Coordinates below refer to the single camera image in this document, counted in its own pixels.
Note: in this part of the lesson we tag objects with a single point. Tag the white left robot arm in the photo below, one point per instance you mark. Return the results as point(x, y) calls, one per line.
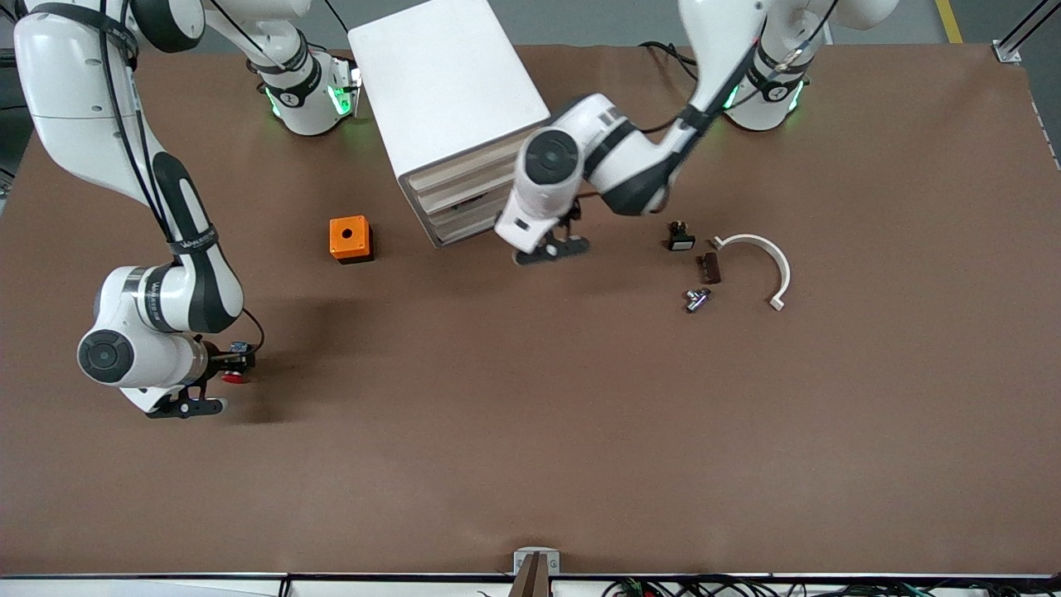
point(721, 41)

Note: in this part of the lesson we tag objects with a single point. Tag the red push button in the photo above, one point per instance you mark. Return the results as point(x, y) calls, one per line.
point(235, 379)

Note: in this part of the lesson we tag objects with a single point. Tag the grey metal bracket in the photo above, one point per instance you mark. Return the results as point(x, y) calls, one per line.
point(536, 554)

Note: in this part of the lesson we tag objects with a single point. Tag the black white rectangular switch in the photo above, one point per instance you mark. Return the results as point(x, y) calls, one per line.
point(681, 242)

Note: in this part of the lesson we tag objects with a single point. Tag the orange button enclosure box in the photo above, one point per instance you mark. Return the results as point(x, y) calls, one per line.
point(356, 245)

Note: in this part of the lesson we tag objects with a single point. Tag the dark vertical post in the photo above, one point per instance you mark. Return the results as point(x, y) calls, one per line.
point(530, 580)

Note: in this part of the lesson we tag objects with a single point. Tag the white curved plastic bracket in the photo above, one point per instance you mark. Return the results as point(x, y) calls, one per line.
point(751, 240)

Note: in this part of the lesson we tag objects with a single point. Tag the aluminium frame profile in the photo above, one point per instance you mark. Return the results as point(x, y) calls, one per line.
point(1007, 54)

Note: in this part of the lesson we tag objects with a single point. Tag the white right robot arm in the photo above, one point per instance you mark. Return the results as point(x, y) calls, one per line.
point(75, 108)

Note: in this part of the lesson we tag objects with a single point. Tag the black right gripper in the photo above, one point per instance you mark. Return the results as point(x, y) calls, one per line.
point(217, 361)

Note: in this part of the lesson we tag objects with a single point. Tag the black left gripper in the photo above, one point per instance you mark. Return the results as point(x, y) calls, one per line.
point(573, 214)

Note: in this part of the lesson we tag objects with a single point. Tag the brown terminal block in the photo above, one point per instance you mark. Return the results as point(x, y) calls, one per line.
point(711, 269)

